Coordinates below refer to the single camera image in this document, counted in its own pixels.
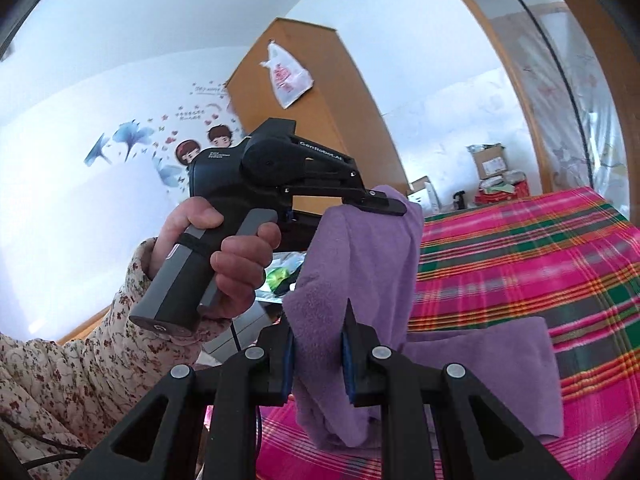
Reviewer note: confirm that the white plastic bag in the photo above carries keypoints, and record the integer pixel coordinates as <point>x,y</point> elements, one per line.
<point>287,75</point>

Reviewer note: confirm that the cardboard box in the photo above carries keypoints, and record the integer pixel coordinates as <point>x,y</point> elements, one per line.
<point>487,162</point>

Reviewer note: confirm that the purple fleece pants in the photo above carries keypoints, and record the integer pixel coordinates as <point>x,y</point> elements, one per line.
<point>360,270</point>

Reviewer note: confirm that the green tissue pack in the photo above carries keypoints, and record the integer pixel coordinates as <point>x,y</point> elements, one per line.
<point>280,277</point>

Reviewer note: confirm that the wooden wardrobe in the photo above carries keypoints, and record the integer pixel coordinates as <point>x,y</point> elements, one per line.
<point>330,100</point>

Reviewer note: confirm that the person's left hand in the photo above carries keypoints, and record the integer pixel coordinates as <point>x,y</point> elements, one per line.
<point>240,270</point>

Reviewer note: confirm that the wooden door frame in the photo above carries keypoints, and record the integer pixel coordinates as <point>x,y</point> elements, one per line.
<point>500,60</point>

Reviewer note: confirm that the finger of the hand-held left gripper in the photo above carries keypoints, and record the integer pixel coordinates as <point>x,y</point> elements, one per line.
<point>300,232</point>
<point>382,204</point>

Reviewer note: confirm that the white bedside cabinet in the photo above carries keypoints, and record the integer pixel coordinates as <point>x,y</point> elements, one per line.
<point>250,317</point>

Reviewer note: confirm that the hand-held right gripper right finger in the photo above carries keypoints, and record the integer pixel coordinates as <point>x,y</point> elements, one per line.
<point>348,365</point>

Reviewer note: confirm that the person's left forearm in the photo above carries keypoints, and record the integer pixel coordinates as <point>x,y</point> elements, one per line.
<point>75,360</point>

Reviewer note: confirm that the pink green plaid bed sheet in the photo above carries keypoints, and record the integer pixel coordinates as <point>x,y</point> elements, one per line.
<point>525,260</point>

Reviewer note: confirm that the black curtain strip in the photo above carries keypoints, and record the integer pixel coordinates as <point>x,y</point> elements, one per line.
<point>555,60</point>

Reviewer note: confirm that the red gift box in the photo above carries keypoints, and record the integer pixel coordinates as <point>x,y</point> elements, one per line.
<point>510,190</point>

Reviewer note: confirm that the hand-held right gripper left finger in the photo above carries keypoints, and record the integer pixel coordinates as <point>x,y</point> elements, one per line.
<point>288,365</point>

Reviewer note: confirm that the small black object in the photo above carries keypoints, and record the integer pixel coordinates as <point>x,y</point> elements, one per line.
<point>460,201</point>

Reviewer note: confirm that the small white box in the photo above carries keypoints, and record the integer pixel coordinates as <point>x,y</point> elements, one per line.
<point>425,197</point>

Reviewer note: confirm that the clear plastic door curtain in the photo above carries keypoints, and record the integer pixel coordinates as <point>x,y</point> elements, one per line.
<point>575,85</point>

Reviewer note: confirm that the cartoon couple wall sticker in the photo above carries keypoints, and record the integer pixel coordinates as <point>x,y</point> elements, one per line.
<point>135,145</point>

